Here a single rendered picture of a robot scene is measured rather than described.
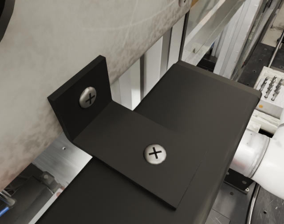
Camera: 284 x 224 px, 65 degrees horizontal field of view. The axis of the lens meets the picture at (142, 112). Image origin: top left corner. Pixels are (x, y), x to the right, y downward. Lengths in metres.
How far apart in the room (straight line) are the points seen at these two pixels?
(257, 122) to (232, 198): 0.26
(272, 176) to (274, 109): 0.33
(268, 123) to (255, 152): 0.31
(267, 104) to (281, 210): 0.34
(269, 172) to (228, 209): 0.37
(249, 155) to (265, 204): 0.42
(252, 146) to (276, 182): 0.07
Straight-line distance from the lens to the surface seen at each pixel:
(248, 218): 0.67
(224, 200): 0.82
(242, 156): 0.47
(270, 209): 0.87
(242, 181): 0.79
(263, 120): 0.77
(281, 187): 0.48
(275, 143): 0.49
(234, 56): 0.59
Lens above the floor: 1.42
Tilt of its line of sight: 51 degrees down
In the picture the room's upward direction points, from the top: straight up
